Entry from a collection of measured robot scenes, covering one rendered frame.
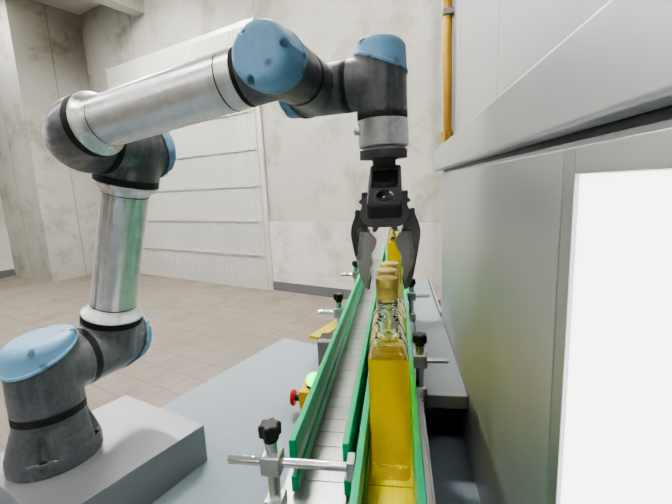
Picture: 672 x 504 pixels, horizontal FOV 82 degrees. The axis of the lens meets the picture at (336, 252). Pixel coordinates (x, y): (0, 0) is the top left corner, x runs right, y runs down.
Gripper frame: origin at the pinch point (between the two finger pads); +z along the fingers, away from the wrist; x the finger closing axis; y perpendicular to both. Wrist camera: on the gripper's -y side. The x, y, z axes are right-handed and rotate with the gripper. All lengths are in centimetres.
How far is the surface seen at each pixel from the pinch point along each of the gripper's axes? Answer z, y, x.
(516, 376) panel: 2.8, -23.9, -12.1
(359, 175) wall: -25, 366, 36
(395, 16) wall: -172, 349, -6
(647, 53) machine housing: -20.2, -38.0, -13.0
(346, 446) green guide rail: 19.2, -12.6, 5.6
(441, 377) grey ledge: 27.5, 22.7, -10.7
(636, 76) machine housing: -19.4, -37.3, -13.0
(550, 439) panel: 3.4, -31.9, -12.1
